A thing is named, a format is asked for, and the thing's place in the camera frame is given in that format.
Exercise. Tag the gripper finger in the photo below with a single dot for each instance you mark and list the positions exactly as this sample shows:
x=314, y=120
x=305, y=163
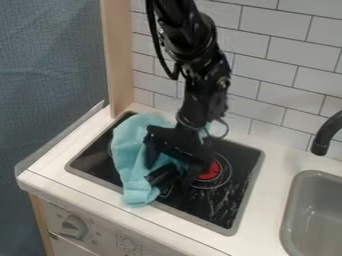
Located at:
x=150, y=156
x=164, y=176

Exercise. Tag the tap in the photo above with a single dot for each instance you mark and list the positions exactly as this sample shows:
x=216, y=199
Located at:
x=326, y=134

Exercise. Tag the toy sink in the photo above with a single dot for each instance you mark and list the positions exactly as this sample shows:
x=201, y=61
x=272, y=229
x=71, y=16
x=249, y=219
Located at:
x=313, y=216

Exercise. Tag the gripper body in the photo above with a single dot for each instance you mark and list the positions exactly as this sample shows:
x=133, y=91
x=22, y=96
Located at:
x=179, y=143

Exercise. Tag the light blue cloth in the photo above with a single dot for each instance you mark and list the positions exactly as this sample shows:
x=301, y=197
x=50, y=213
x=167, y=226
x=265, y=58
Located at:
x=131, y=156

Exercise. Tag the toy stove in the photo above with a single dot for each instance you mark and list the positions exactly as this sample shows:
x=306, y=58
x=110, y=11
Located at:
x=178, y=180

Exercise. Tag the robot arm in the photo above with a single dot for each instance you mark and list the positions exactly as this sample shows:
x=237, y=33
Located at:
x=191, y=36

